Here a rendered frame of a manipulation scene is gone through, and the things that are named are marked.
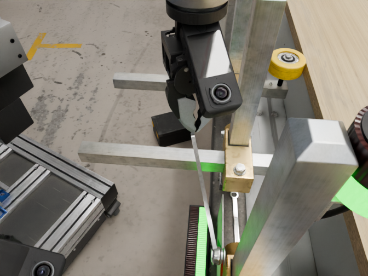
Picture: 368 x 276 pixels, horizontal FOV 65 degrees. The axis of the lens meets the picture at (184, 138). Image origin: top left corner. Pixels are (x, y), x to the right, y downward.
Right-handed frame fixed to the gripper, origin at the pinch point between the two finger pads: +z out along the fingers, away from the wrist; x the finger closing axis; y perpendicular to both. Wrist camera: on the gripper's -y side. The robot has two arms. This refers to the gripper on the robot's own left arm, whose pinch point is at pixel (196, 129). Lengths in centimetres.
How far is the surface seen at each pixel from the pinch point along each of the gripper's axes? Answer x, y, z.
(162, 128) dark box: -6, 75, 82
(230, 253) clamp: -0.1, -17.9, 7.3
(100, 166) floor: 31, 67, 94
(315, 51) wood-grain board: -35.1, 19.6, 3.8
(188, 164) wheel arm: 1.2, 0.3, 9.7
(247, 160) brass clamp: -8.9, -3.1, 7.7
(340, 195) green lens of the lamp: -2.3, -23.3, -18.0
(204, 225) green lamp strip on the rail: -0.6, -6.6, 23.5
